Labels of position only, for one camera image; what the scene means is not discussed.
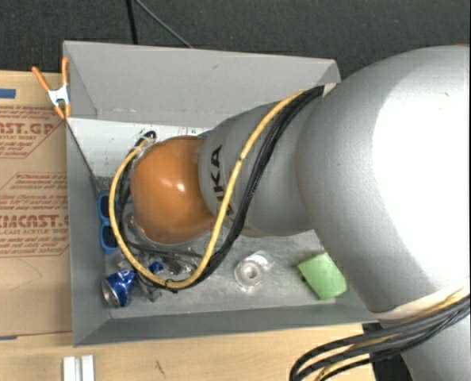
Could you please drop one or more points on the blue sunglasses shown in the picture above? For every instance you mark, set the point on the blue sunglasses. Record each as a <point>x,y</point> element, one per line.
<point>107,236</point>

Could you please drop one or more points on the grey metal bin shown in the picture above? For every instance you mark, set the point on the grey metal bin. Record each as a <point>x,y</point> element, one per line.
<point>148,81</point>

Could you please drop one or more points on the brown cardboard board, red print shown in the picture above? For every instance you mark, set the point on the brown cardboard board, red print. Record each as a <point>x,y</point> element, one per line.
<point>29,197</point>

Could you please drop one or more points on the crushed blue drink can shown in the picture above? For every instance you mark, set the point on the crushed blue drink can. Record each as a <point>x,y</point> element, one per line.
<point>118,286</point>

